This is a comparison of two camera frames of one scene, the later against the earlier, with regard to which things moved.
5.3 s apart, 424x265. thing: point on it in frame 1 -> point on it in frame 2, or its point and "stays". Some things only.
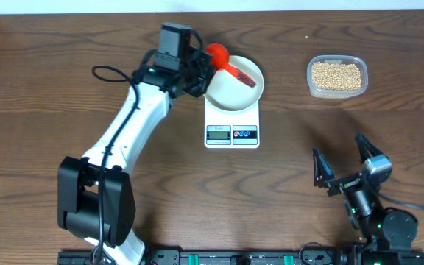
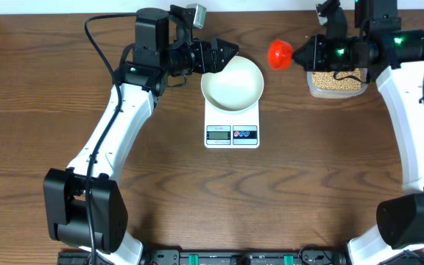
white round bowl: (227, 93) stays
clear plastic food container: (336, 76) stays
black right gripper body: (346, 185) -> (338, 54)
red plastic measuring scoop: (220, 57) -> (280, 54)
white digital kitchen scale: (240, 130) stays
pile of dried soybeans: (336, 76) stays
